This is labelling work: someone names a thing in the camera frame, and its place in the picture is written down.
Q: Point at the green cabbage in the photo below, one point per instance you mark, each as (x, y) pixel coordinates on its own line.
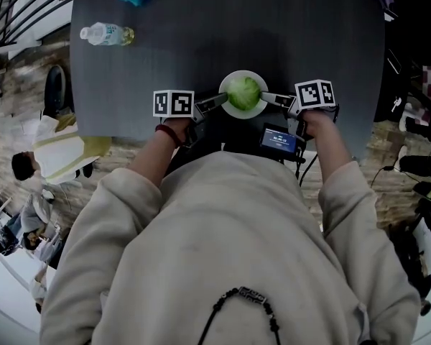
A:
(243, 93)

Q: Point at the person's right forearm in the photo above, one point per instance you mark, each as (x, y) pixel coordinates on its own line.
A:
(330, 153)

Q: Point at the black smartphone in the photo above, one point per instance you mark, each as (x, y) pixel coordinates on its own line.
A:
(394, 61)

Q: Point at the black device with screen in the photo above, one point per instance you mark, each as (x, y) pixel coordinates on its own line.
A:
(278, 138)

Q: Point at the grey table top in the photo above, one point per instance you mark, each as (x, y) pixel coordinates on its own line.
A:
(201, 31)

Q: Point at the clear plastic bottle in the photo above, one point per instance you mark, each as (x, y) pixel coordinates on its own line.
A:
(107, 34)

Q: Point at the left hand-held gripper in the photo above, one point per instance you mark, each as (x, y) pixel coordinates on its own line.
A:
(172, 103)

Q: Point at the person's right hand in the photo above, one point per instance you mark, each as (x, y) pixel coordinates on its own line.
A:
(314, 122)

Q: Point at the black bag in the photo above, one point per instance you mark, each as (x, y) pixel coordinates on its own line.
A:
(391, 92)

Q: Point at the white round plate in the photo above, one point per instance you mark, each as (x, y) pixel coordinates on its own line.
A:
(242, 113)

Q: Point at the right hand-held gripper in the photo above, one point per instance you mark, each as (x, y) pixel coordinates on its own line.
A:
(314, 95)

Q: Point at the person's left forearm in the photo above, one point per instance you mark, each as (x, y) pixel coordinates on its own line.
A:
(151, 160)

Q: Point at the black stair railing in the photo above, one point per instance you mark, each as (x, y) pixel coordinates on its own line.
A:
(21, 5)

